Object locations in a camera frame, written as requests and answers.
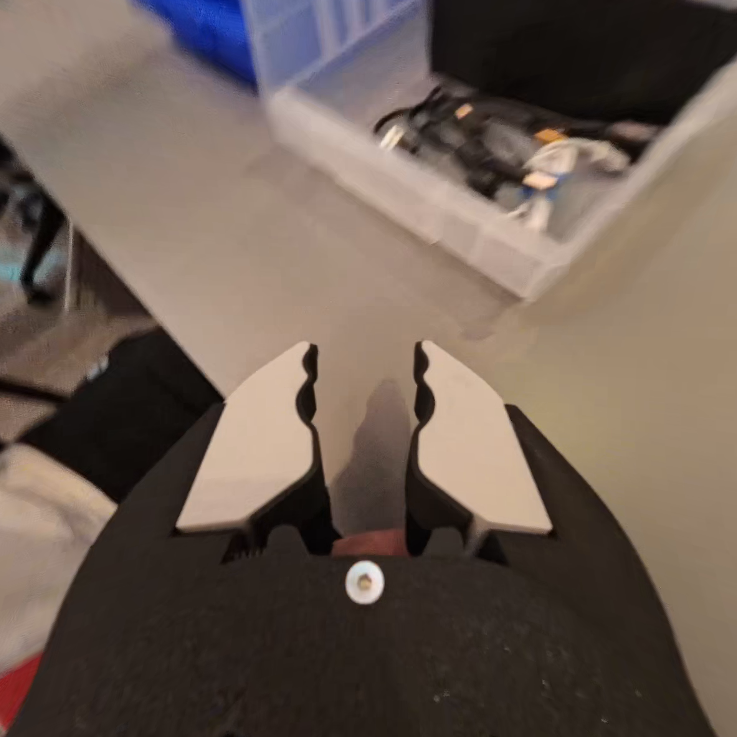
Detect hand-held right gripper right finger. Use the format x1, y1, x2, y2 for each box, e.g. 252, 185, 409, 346
406, 340, 554, 536

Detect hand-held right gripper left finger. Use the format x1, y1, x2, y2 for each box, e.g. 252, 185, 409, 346
174, 341, 321, 534

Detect clear plastic bin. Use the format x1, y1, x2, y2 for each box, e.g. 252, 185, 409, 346
239, 0, 737, 301

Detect white cable bundle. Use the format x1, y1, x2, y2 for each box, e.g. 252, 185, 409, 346
507, 138, 631, 231

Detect black cable with orange plugs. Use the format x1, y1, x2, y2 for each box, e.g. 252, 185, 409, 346
452, 102, 657, 147

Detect blue plastic bin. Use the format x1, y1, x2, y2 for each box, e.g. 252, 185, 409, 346
131, 0, 260, 88

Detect grey desk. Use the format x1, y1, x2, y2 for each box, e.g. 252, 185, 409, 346
0, 0, 737, 737

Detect person's dark pants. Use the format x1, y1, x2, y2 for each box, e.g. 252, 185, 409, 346
22, 327, 225, 503

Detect person's white shirt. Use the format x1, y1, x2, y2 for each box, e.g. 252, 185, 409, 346
0, 442, 119, 671

